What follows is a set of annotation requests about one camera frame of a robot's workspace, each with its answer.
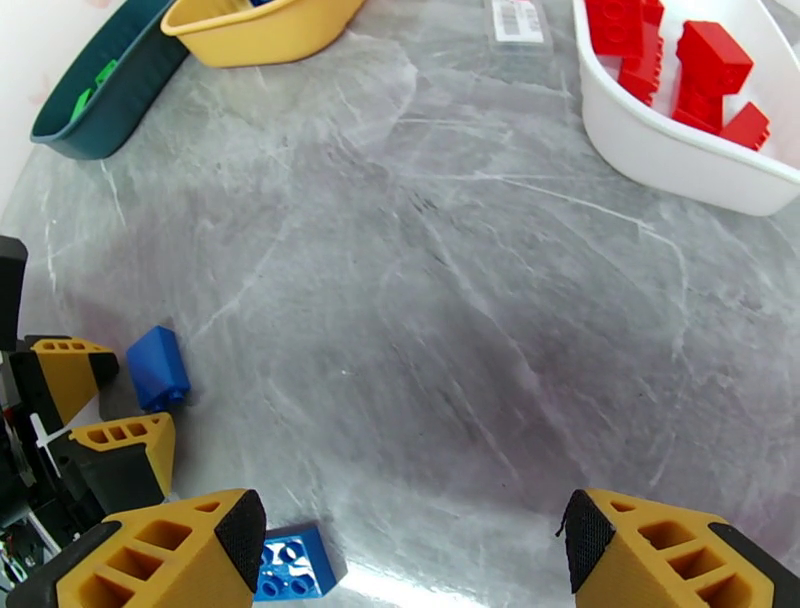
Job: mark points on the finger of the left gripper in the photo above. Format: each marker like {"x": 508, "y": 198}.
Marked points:
{"x": 69, "y": 375}
{"x": 125, "y": 456}

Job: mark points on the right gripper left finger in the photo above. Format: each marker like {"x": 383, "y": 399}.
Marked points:
{"x": 150, "y": 556}

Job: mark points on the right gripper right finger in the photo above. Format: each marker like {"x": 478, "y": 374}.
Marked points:
{"x": 675, "y": 562}

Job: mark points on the dark teal plastic container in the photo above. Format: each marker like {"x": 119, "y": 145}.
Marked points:
{"x": 125, "y": 106}

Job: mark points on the yellow plastic container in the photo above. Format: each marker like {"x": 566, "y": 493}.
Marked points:
{"x": 262, "y": 37}

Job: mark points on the white plastic container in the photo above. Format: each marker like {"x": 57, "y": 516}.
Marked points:
{"x": 656, "y": 150}

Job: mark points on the small clear packet red label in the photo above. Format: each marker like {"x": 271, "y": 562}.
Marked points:
{"x": 519, "y": 19}

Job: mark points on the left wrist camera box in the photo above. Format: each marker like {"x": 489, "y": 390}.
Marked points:
{"x": 12, "y": 287}

